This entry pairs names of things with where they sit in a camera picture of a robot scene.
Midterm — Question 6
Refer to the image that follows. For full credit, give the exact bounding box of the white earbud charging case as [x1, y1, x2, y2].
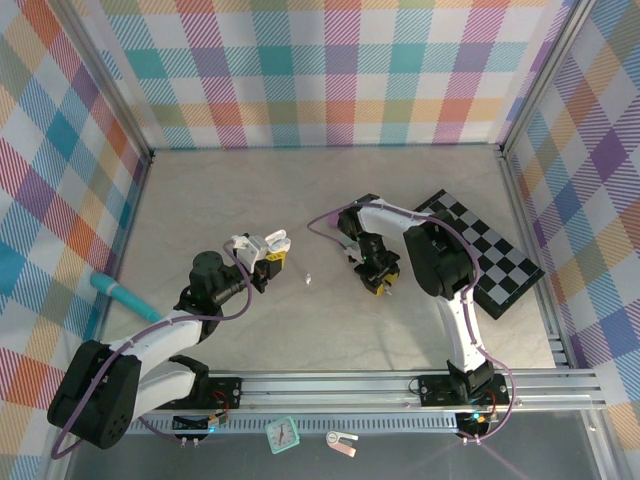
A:
[263, 228, 293, 254]

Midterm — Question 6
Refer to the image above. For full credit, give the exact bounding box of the black grey folding chessboard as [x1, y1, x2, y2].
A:
[413, 188, 546, 321]

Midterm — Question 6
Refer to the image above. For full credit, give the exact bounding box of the small controller board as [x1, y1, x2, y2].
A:
[172, 412, 231, 441]
[457, 410, 501, 441]

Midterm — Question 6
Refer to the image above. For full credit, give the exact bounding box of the teal alarm clock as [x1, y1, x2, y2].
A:
[263, 416, 301, 455]

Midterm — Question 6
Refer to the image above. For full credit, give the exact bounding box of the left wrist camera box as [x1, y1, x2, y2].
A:
[228, 232, 271, 266]

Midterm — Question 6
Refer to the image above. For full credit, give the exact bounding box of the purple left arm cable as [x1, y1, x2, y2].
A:
[52, 238, 261, 460]

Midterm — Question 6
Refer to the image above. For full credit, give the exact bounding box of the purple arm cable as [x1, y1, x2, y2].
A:
[305, 202, 516, 442]
[52, 238, 261, 460]

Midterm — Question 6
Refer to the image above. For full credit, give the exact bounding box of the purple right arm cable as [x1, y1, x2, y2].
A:
[305, 202, 516, 442]

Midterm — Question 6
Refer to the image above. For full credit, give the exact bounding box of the turquoise tool handle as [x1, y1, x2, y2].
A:
[89, 272, 164, 324]

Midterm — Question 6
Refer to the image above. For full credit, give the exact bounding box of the aluminium side rail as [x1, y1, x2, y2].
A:
[92, 154, 151, 374]
[499, 147, 574, 371]

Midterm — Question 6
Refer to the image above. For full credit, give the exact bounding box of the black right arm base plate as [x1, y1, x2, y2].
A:
[417, 372, 511, 407]

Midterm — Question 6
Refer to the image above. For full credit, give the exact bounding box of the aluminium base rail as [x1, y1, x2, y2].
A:
[53, 369, 607, 415]

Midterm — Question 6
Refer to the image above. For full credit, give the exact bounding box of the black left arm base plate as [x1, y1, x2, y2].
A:
[151, 377, 244, 411]

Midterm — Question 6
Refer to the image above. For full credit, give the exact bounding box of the slotted metal cable strip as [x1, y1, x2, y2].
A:
[79, 418, 460, 434]

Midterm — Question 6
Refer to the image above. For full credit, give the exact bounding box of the aluminium corner post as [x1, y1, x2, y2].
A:
[498, 0, 599, 159]
[47, 0, 154, 166]

